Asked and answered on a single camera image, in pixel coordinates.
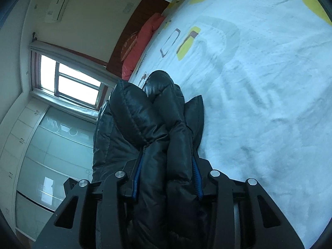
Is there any black puffer jacket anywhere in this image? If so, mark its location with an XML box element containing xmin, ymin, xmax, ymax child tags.
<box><xmin>92</xmin><ymin>70</ymin><xmax>235</xmax><ymax>249</ymax></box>

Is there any red pillow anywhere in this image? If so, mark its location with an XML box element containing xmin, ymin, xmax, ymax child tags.
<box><xmin>121</xmin><ymin>13</ymin><xmax>166</xmax><ymax>81</ymax></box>

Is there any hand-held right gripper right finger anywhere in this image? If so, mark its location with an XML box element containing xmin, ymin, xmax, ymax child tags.
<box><xmin>191</xmin><ymin>158</ymin><xmax>282</xmax><ymax>249</ymax></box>

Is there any white air conditioner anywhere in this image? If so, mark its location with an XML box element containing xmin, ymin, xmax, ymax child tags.
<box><xmin>44</xmin><ymin>0</ymin><xmax>81</xmax><ymax>22</ymax></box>

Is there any bed with printed sheet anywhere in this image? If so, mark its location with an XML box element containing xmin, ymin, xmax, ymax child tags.
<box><xmin>128</xmin><ymin>0</ymin><xmax>332</xmax><ymax>249</ymax></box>

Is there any glass door wardrobe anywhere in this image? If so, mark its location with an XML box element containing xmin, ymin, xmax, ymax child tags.
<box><xmin>0</xmin><ymin>99</ymin><xmax>104</xmax><ymax>239</ymax></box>

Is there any embroidered red cushion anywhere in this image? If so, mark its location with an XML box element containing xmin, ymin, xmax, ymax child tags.
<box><xmin>121</xmin><ymin>31</ymin><xmax>139</xmax><ymax>60</ymax></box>

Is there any brown wooden headboard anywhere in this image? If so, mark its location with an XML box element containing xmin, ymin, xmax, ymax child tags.
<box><xmin>107</xmin><ymin>0</ymin><xmax>172</xmax><ymax>79</ymax></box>

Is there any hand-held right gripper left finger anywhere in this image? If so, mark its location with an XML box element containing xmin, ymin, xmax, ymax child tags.
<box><xmin>53</xmin><ymin>154</ymin><xmax>144</xmax><ymax>249</ymax></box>

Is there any window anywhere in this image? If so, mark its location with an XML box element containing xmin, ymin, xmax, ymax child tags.
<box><xmin>31</xmin><ymin>50</ymin><xmax>108</xmax><ymax>109</ymax></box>

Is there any white window curtain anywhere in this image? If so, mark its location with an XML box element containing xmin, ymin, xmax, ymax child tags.
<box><xmin>29</xmin><ymin>43</ymin><xmax>108</xmax><ymax>66</ymax></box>
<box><xmin>32</xmin><ymin>91</ymin><xmax>100</xmax><ymax>121</ymax></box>

